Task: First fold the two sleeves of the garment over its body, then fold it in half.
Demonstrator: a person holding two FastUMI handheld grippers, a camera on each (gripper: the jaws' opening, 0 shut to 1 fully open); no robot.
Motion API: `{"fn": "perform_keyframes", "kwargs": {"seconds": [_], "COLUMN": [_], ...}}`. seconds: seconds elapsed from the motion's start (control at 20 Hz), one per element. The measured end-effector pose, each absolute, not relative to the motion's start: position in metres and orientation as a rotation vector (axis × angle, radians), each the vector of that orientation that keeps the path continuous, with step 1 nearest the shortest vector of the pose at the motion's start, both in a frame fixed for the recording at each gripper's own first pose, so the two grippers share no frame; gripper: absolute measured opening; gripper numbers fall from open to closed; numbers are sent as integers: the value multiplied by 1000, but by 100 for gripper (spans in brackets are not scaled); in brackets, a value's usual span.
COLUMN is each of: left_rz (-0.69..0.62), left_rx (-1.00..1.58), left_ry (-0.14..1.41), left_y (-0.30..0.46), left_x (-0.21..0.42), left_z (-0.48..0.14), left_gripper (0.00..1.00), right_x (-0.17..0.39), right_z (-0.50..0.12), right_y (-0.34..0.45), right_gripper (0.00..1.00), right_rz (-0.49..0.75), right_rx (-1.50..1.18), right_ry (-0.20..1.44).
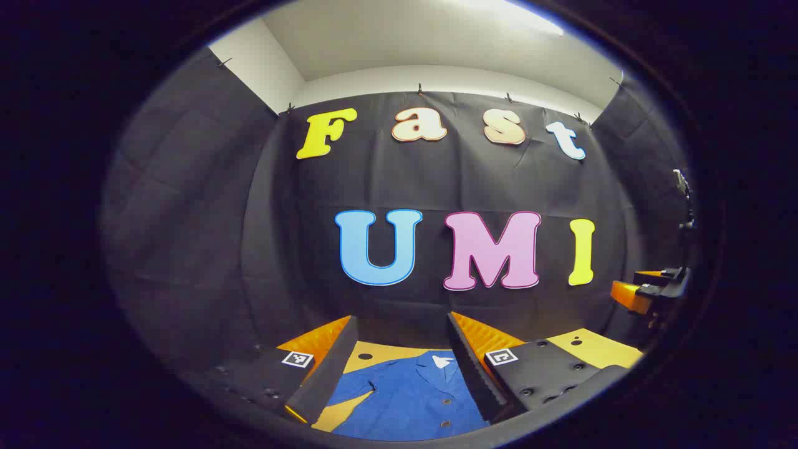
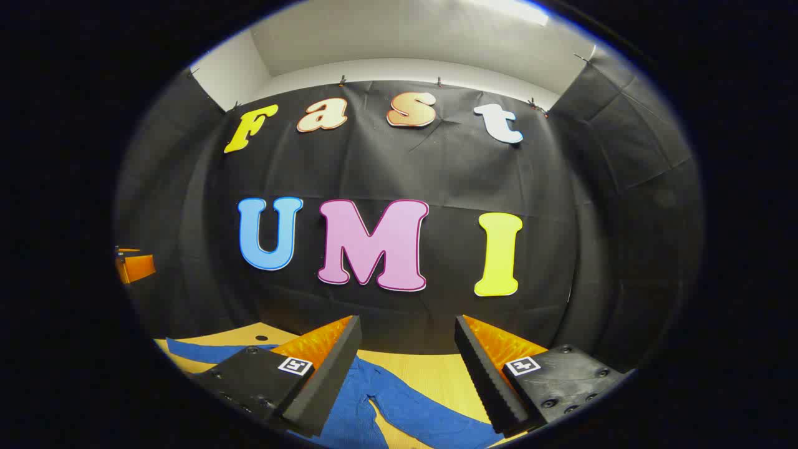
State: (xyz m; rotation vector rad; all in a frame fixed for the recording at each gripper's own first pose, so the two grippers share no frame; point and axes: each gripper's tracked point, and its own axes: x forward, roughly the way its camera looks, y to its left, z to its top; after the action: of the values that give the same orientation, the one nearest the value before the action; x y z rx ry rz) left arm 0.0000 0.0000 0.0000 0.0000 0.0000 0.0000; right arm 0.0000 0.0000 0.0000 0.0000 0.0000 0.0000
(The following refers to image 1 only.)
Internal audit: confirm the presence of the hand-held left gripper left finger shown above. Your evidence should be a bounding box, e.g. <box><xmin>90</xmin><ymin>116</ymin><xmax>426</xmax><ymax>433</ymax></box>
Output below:
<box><xmin>187</xmin><ymin>315</ymin><xmax>360</xmax><ymax>428</ymax></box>

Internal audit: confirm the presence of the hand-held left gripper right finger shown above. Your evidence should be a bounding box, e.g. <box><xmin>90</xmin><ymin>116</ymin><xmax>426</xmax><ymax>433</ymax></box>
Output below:
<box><xmin>446</xmin><ymin>311</ymin><xmax>630</xmax><ymax>426</ymax></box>

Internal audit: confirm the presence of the blue jacket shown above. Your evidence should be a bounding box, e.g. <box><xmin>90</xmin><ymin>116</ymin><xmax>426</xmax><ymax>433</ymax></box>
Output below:
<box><xmin>330</xmin><ymin>349</ymin><xmax>491</xmax><ymax>442</ymax></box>

